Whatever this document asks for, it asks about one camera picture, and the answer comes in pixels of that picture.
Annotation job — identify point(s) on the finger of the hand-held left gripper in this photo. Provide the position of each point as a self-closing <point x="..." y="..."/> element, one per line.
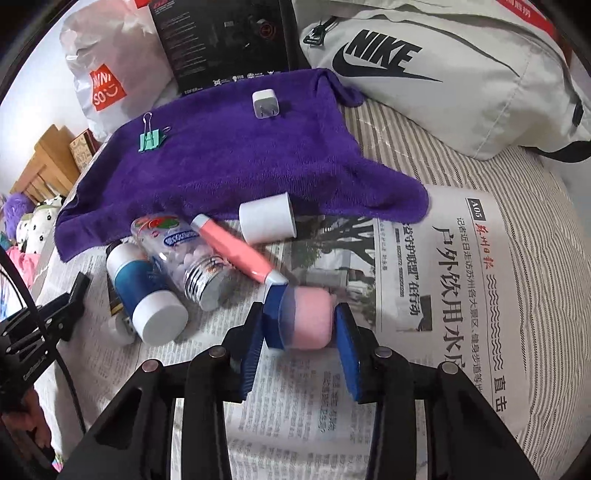
<point x="74" y="300"/>

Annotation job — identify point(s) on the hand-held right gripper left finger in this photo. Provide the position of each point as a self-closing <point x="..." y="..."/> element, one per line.
<point x="251" y="344"/>

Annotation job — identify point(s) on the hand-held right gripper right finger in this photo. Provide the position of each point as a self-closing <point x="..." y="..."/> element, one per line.
<point x="348" y="355"/>

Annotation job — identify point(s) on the black bottle with gold print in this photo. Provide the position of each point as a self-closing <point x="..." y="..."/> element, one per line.
<point x="114" y="295"/>

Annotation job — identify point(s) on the pink and blue round jar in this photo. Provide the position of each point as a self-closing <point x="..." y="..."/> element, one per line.
<point x="307" y="318"/>

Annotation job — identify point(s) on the blue and white bottle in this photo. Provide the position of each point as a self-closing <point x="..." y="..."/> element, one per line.
<point x="138" y="286"/>

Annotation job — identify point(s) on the pink tube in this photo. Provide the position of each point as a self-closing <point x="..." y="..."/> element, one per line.
<point x="235" y="249"/>

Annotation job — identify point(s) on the clear candy bottle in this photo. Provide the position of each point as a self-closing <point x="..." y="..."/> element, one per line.
<point x="184" y="265"/>

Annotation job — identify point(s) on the small white cylinder cup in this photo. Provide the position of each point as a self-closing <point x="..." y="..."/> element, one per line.
<point x="268" y="218"/>

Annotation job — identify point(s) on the pink printed cloth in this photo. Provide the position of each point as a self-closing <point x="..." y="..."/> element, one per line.
<point x="18" y="263"/>

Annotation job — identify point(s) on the white spotted plush toy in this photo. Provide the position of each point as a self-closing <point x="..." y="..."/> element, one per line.
<point x="39" y="221"/>

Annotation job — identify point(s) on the newspaper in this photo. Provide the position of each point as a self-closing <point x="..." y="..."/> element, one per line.
<point x="438" y="277"/>

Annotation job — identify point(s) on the wooden slatted rack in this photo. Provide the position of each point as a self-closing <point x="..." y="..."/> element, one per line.
<point x="41" y="161"/>

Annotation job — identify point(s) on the patterned notebook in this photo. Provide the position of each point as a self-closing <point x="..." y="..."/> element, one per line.
<point x="84" y="148"/>

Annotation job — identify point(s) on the green binder clip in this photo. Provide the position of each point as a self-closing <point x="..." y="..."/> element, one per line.
<point x="150" y="141"/>

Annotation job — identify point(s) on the purple towel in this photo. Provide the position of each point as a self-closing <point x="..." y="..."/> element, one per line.
<point x="231" y="152"/>

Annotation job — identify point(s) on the white charger plug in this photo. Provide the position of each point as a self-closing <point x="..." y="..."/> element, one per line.
<point x="266" y="104"/>

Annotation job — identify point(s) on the white plastic shopping bag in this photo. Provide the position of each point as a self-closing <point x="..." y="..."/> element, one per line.
<point x="106" y="60"/>

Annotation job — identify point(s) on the grey sling bag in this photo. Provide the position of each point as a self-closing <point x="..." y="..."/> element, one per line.
<point x="461" y="92"/>

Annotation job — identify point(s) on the black product box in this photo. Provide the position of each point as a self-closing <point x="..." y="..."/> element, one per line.
<point x="221" y="41"/>

